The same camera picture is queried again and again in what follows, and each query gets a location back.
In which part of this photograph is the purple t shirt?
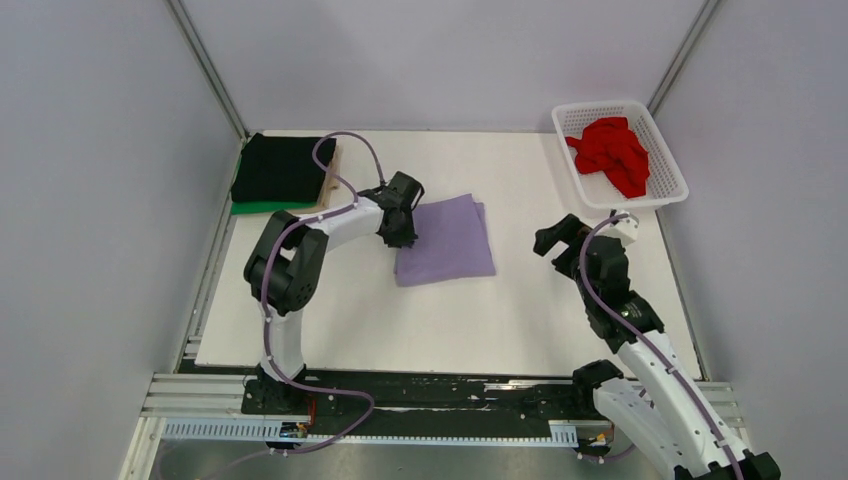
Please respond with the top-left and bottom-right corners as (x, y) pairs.
(394, 194), (496, 287)

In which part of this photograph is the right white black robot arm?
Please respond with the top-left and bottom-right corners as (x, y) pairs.
(533, 211), (782, 479)

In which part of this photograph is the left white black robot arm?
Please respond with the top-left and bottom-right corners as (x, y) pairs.
(242, 172), (425, 415)

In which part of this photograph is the white plastic basket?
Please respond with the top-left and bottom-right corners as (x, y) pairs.
(551, 100), (689, 212)

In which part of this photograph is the folded beige t shirt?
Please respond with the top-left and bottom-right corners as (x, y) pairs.
(289, 146), (342, 215)

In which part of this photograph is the red t shirt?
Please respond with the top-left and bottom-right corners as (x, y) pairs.
(565, 116), (650, 199)

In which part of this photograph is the folded black t shirt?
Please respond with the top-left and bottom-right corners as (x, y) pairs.
(230, 134), (336, 204)

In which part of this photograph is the folded green t shirt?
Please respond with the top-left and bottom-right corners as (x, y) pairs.
(230, 201), (317, 215)

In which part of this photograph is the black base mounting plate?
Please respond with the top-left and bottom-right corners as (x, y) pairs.
(261, 369), (607, 439)

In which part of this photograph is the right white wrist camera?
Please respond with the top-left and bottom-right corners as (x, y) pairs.
(601, 210), (640, 246)

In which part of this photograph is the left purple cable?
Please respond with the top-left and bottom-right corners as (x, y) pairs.
(198, 131), (387, 478)

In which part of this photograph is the white slotted cable duct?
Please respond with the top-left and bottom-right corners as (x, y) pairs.
(162, 418), (579, 448)

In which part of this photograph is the aluminium frame rail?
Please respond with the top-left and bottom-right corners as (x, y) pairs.
(141, 374), (745, 428)

